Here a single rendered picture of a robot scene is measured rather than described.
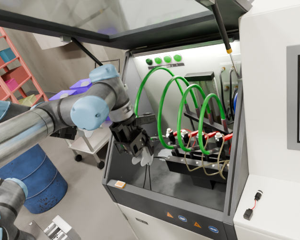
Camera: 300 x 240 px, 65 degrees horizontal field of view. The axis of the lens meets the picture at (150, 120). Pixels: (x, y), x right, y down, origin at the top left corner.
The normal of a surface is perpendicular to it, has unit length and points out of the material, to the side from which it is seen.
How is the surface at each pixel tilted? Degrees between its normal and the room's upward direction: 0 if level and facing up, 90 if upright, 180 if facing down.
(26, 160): 90
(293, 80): 76
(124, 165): 90
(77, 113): 90
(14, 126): 46
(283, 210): 0
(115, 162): 90
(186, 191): 0
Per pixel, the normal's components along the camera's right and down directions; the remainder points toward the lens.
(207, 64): -0.52, 0.58
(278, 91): -0.59, 0.37
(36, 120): 0.75, -0.49
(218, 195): -0.32, -0.81
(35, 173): 0.72, 0.12
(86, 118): -0.22, 0.57
